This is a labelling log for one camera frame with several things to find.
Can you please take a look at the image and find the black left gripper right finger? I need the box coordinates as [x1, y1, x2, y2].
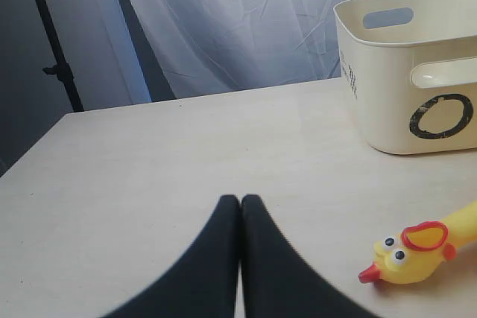
[241, 194, 375, 317]

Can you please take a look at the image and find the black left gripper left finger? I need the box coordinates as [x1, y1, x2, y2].
[106, 194, 239, 317]

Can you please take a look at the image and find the whole rubber chicken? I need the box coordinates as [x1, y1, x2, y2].
[358, 202, 476, 284]

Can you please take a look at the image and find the cream bin marked O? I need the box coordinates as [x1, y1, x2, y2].
[334, 0, 476, 155]

